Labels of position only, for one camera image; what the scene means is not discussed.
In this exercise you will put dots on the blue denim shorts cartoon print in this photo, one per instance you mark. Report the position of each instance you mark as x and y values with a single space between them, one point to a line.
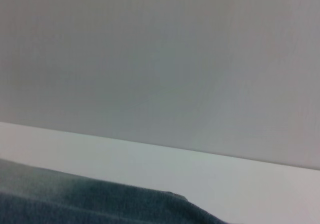
87 201

